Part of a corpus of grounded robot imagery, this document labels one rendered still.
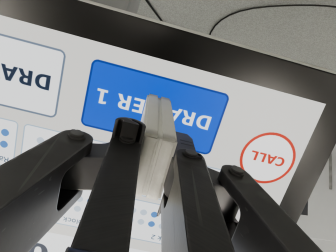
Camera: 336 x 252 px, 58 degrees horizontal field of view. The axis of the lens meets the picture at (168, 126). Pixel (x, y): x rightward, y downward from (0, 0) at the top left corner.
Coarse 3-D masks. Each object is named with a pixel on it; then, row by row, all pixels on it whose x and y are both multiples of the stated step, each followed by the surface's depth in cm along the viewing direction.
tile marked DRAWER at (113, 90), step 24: (96, 72) 20; (120, 72) 20; (144, 72) 20; (96, 96) 20; (120, 96) 20; (144, 96) 20; (168, 96) 20; (192, 96) 20; (216, 96) 20; (96, 120) 21; (192, 120) 21; (216, 120) 21
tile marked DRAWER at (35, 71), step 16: (0, 32) 19; (0, 48) 19; (16, 48) 19; (32, 48) 19; (48, 48) 19; (0, 64) 19; (16, 64) 19; (32, 64) 19; (48, 64) 19; (64, 64) 19; (0, 80) 20; (16, 80) 20; (32, 80) 20; (48, 80) 20; (0, 96) 20; (16, 96) 20; (32, 96) 20; (48, 96) 20; (32, 112) 20; (48, 112) 20
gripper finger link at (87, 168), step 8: (96, 144) 12; (104, 144) 12; (96, 152) 11; (104, 152) 12; (80, 160) 11; (88, 160) 11; (96, 160) 11; (72, 168) 11; (80, 168) 11; (88, 168) 11; (96, 168) 11; (64, 176) 11; (72, 176) 11; (80, 176) 11; (88, 176) 11; (64, 184) 11; (72, 184) 11; (80, 184) 11; (88, 184) 11
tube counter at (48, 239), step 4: (48, 232) 24; (44, 236) 24; (48, 236) 24; (52, 236) 24; (40, 240) 24; (44, 240) 24; (48, 240) 24; (52, 240) 24; (36, 244) 24; (40, 244) 24; (44, 244) 24; (48, 244) 24; (52, 244) 24; (32, 248) 24; (36, 248) 24; (40, 248) 24; (44, 248) 24; (48, 248) 24
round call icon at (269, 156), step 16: (256, 128) 21; (256, 144) 22; (272, 144) 22; (288, 144) 22; (240, 160) 22; (256, 160) 22; (272, 160) 22; (288, 160) 22; (256, 176) 23; (272, 176) 23; (288, 176) 23
